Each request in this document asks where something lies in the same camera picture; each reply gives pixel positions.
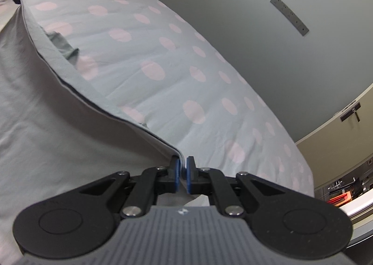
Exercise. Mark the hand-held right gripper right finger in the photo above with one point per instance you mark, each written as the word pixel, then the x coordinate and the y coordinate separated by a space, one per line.
pixel 191 176

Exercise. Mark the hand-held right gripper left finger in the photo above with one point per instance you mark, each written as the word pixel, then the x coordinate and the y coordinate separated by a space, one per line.
pixel 175 174

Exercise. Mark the grey long-sleeve shirt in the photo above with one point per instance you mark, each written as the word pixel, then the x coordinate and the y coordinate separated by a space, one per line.
pixel 58 136

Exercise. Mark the polka dot bed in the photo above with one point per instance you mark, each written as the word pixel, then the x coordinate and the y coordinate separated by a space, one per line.
pixel 174 49

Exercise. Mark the cream door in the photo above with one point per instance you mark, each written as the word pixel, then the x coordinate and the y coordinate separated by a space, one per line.
pixel 335 148

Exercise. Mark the orange chair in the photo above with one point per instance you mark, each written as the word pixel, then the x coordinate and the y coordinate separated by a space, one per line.
pixel 341 198

